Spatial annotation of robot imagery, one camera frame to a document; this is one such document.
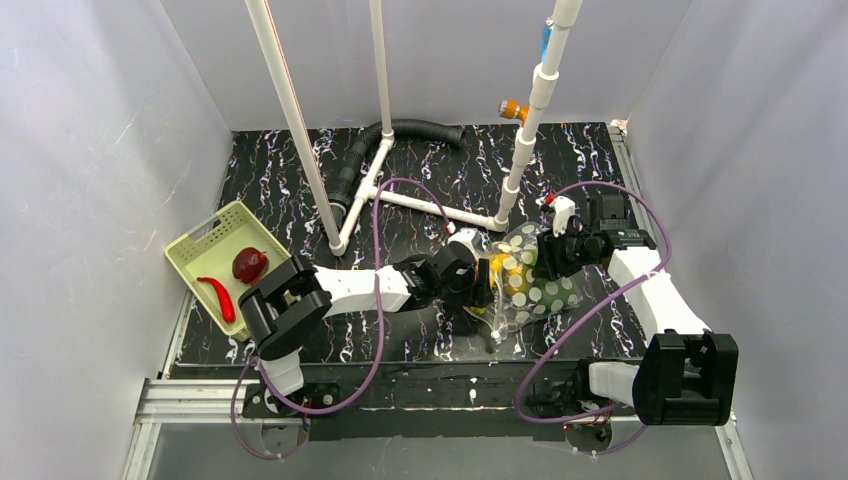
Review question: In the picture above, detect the yellow fake banana bunch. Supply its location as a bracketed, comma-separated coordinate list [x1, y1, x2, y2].
[466, 249, 537, 318]

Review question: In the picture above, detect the clear polka dot zip bag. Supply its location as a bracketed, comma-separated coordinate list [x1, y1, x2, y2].
[465, 222, 583, 343]

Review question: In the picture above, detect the dark red fake fruit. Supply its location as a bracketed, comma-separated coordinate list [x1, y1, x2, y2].
[231, 247, 268, 284]

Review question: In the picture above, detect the red fake chili pepper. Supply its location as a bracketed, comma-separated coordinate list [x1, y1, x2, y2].
[196, 277, 237, 324]

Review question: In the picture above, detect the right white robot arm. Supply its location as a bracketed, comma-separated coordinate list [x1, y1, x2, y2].
[537, 195, 739, 426]

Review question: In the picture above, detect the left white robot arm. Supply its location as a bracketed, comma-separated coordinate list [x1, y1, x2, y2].
[238, 243, 494, 396]

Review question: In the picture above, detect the orange clamp knob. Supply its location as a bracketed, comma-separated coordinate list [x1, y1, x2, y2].
[498, 99, 530, 126]

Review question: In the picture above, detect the blue clamp knob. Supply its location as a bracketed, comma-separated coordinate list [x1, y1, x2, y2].
[540, 17, 555, 63]

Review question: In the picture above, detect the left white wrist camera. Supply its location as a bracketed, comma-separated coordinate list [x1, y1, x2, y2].
[447, 227, 484, 260]

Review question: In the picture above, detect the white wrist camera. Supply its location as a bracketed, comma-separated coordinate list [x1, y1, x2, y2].
[542, 194, 576, 237]
[447, 227, 484, 260]

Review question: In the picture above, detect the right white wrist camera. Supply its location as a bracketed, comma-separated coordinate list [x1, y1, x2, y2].
[542, 194, 576, 237]

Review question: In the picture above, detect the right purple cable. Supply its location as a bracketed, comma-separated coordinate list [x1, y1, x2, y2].
[513, 180, 674, 458]

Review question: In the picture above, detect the purple cable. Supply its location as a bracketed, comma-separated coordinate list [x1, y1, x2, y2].
[513, 180, 674, 458]
[230, 177, 458, 462]

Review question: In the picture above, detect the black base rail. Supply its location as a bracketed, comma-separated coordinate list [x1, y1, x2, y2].
[290, 359, 610, 441]

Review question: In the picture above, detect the white PVC pipe frame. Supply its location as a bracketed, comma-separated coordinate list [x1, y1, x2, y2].
[246, 1, 582, 257]

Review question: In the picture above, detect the black corrugated hose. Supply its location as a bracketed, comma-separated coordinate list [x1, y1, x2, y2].
[327, 119, 467, 213]

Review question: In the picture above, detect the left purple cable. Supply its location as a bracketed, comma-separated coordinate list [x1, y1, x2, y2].
[230, 177, 458, 462]

